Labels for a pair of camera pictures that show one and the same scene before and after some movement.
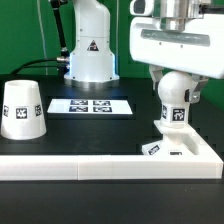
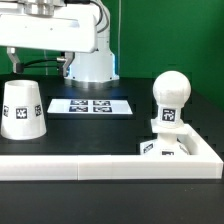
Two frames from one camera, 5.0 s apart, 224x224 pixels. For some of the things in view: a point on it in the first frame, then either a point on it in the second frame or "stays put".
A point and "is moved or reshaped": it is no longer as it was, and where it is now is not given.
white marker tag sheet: x=90 y=106 stays put
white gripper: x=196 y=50 to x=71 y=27
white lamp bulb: x=174 y=90 is moved or reshaped
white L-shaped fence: x=206 y=164 stays put
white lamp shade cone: x=23 y=113 stays put
